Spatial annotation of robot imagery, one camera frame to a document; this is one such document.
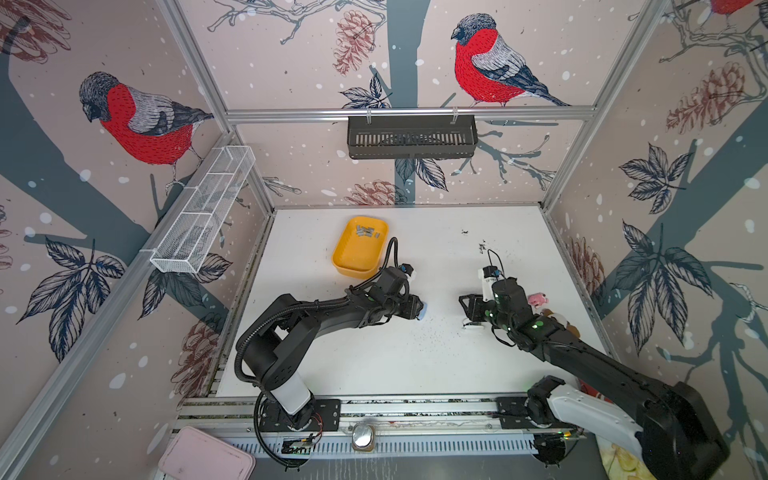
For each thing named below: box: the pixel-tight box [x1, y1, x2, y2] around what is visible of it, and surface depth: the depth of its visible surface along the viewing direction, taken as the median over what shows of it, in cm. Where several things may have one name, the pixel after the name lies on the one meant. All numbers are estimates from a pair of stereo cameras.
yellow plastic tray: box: [332, 216, 389, 279], surface depth 113 cm
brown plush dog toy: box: [540, 308, 581, 338], surface depth 90 cm
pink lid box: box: [159, 426, 257, 480], surface depth 68 cm
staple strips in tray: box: [356, 225, 380, 239], surface depth 116 cm
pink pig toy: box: [527, 292, 549, 308], surface depth 94 cm
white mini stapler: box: [462, 322, 485, 330], surface depth 89 cm
